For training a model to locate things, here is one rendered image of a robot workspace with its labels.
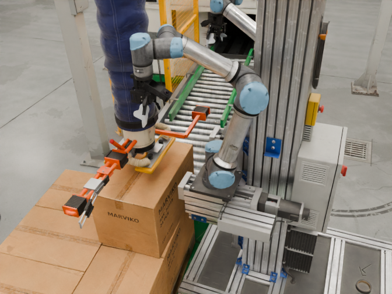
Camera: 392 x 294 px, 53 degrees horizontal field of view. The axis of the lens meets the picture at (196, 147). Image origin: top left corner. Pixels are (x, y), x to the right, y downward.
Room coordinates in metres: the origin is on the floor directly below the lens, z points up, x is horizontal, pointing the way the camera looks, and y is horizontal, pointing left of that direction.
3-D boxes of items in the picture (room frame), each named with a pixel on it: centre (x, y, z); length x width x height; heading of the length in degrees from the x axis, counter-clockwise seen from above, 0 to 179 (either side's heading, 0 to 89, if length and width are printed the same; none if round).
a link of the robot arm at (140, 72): (1.40, 0.19, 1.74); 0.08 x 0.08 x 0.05
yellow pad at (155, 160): (1.78, 0.22, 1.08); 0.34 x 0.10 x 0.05; 159
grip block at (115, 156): (1.58, 0.40, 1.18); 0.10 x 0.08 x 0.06; 69
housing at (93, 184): (1.38, 0.48, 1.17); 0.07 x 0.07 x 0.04; 69
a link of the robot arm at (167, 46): (1.42, 0.09, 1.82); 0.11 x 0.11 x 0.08; 4
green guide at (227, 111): (3.54, -0.49, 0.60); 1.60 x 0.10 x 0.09; 163
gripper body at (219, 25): (2.27, -0.15, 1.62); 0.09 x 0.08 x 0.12; 51
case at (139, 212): (1.80, 0.31, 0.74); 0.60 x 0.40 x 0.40; 159
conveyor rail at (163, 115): (3.37, 0.18, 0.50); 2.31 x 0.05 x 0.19; 163
